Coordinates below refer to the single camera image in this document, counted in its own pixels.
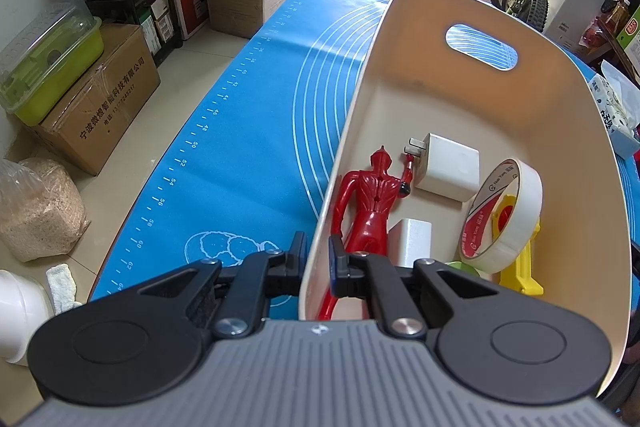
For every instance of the white plastic bucket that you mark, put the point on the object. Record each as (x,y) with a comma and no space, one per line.
(22,312)

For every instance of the green carton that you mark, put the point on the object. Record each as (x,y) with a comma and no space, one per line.
(631,32)

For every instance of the blue silicone baking mat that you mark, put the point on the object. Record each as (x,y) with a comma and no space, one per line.
(240,132)

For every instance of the clear bag of grain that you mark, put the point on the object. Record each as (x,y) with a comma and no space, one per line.
(40,212)

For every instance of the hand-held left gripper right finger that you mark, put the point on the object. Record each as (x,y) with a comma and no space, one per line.
(332,259)

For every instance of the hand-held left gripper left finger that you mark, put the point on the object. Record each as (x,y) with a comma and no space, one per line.
(299,257)

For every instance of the brown printed cardboard box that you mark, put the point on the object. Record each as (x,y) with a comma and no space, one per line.
(100,112)

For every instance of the red toy figure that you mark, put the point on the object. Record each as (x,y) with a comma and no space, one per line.
(375,202)

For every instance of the green round object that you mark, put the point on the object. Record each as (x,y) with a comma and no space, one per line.
(460,267)

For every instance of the white tape roll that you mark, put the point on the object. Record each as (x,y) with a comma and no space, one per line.
(522,212)

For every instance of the white plug charger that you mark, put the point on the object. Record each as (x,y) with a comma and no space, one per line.
(445,167)

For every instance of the white rectangular block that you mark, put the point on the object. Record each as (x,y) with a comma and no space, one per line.
(410,242)

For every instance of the blue and white tissue pack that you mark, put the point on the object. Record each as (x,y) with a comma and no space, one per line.
(612,107)

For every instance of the cream plastic storage bin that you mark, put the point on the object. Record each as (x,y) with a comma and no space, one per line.
(425,107)

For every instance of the yellow tape dispenser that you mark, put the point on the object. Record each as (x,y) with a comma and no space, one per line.
(525,272)

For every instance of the amber bottle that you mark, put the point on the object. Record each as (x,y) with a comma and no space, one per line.
(617,13)

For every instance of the green container with clear lid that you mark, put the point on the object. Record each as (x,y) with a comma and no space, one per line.
(60,77)

